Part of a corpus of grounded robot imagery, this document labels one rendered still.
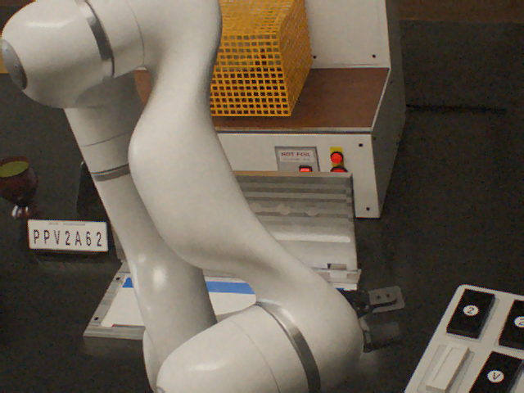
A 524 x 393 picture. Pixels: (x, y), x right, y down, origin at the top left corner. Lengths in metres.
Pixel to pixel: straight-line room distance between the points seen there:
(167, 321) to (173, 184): 0.22
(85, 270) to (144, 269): 0.75
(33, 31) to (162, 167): 0.18
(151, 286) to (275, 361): 0.22
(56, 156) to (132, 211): 1.12
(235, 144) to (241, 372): 0.91
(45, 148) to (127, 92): 1.20
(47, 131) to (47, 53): 1.42
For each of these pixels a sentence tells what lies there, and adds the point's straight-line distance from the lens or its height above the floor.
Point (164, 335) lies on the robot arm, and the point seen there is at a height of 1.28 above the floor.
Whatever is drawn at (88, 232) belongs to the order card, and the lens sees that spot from 2.03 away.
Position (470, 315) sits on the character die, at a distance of 1.75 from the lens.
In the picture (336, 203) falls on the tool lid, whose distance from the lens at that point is 1.78.
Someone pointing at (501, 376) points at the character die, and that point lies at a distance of 1.65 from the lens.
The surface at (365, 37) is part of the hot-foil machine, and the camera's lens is 2.04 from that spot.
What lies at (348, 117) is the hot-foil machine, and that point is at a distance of 1.92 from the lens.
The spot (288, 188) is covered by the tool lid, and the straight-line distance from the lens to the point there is 1.78.
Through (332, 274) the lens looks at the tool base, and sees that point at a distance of 1.84.
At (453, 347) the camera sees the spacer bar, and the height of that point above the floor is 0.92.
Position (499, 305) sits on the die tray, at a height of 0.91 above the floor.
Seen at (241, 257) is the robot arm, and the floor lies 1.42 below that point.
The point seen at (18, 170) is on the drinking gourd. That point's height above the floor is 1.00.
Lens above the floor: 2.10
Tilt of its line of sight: 35 degrees down
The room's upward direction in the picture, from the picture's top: 10 degrees counter-clockwise
